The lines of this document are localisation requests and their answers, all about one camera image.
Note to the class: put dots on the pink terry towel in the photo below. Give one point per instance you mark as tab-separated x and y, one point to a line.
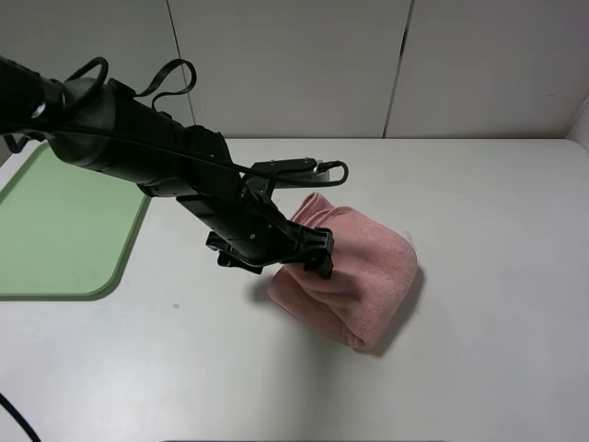
373	271

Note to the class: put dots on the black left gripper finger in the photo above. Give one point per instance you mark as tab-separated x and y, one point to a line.
228	256
313	247

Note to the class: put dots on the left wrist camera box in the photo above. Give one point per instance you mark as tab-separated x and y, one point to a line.
300	169

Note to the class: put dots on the light green plastic tray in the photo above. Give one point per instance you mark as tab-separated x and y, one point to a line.
66	233

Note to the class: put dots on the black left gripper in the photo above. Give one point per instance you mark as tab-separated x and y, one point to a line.
95	122

